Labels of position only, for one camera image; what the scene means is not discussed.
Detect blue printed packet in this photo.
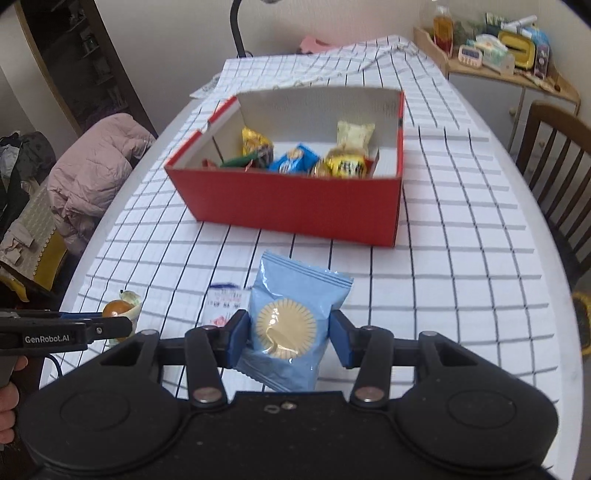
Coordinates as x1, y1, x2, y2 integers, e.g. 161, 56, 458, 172
531, 27, 552, 77

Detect black gooseneck lamp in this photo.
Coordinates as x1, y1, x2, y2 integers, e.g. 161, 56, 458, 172
229, 0, 287, 58

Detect wooden chair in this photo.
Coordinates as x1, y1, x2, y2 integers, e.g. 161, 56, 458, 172
515, 102, 591, 287

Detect bottle with orange liquid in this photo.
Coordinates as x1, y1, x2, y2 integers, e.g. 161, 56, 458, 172
431, 4, 455, 52

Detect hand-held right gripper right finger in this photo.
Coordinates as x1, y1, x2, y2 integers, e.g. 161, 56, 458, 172
330, 309, 485, 409

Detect red cardboard box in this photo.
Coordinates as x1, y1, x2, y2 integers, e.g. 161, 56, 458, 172
164, 87, 406, 248

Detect yellow cushion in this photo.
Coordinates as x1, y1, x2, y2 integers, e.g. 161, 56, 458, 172
570, 291, 591, 356

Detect pale yellow snack packet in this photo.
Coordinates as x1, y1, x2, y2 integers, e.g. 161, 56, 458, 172
336, 120, 376, 155

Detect wooden corner shelf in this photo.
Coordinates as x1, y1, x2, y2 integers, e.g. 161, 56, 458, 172
413, 25, 581, 109

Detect braised egg packet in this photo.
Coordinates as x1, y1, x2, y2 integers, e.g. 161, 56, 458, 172
102, 290, 141, 344

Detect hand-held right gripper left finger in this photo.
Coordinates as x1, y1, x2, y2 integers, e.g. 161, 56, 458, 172
99, 309, 251, 409

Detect white cabinet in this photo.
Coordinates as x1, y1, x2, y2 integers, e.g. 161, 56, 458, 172
448, 71, 578, 158

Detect dark wooden cabinet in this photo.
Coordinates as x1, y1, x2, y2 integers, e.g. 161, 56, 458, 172
16, 0, 158, 137

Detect dark clothes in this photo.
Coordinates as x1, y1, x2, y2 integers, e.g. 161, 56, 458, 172
0, 131, 56, 222

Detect yellow triangular snack packet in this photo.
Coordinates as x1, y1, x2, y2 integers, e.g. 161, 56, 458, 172
241, 127, 274, 169

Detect white grid tablecloth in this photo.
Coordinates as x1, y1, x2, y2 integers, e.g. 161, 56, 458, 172
39, 34, 543, 398

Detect person's left hand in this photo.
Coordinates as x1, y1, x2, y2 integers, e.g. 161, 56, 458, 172
0, 356, 28, 446

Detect white snack packet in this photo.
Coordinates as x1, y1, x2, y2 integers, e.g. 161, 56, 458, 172
202, 282, 254, 342

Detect light blue biscuit packet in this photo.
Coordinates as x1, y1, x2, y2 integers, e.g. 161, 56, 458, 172
235, 250, 354, 393

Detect blue cookie packet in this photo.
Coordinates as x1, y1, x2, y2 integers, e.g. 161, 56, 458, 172
269, 143, 321, 175

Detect yellow chair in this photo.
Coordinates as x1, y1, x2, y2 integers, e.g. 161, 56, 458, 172
0, 185, 70, 301

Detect yellow tin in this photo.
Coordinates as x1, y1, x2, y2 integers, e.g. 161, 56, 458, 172
498, 30, 537, 70

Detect pink padded jacket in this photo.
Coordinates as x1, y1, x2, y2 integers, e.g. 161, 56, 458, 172
46, 113, 157, 257

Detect white printed paper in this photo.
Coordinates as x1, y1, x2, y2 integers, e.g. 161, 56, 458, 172
190, 76, 222, 99

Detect round brown pastry packet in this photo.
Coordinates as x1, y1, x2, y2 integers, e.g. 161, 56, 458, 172
316, 148, 374, 178

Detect beige cloth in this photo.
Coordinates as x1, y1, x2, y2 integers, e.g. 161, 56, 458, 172
0, 217, 35, 268

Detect white timer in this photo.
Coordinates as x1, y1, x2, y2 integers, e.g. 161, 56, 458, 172
457, 44, 483, 68

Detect white tissue pack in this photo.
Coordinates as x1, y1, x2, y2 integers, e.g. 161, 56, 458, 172
473, 33, 516, 77

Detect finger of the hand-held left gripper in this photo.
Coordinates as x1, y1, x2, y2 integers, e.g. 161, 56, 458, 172
85, 316, 134, 343
0, 309, 110, 321

